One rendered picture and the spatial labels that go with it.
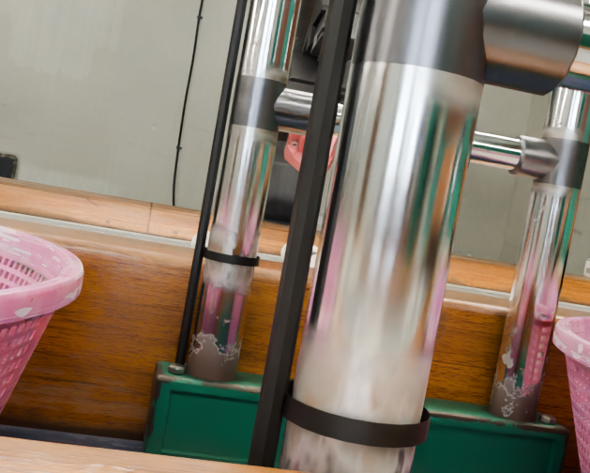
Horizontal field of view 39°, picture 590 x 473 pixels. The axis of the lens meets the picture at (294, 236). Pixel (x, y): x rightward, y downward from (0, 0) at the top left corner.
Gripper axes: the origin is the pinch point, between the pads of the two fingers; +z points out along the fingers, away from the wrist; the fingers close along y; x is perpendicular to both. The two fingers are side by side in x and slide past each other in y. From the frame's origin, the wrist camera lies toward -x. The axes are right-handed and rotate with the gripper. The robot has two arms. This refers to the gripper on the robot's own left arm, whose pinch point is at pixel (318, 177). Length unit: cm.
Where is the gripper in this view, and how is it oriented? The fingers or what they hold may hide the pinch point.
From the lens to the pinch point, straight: 73.3
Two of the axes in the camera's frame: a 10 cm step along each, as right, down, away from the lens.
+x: -2.4, 7.0, 6.8
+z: 0.1, 7.0, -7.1
